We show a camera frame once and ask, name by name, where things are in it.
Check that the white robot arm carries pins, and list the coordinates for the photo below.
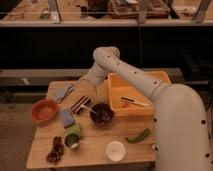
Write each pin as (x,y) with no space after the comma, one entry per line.
(180,122)

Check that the white paper cup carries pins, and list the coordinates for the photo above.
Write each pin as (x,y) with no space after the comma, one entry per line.
(115,151)

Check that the metal cup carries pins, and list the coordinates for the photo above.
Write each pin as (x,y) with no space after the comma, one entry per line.
(72,141)

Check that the yellow plastic bin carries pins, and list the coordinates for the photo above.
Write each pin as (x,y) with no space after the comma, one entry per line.
(118,88)

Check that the metal spoon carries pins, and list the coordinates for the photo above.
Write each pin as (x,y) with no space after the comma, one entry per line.
(89,109)

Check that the dark brown bowl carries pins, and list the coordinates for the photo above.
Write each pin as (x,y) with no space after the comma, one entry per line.
(101,114)

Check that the grey blue scissors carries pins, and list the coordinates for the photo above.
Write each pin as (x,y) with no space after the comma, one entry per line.
(61,93)

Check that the blue sponge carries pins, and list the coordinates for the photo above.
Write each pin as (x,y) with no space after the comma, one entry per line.
(66,118)

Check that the green cloth piece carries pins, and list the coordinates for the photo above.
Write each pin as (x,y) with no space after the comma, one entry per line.
(75,129)

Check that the wooden table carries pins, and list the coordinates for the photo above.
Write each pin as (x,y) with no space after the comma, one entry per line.
(92,149)

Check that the green pepper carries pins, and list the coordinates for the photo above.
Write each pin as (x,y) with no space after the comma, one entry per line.
(143,135)

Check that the orange plastic bowl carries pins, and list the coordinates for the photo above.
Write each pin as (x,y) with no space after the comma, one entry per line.
(44,111)

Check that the dark grape bunch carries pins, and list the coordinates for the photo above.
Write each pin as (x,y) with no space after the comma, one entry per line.
(54,156)

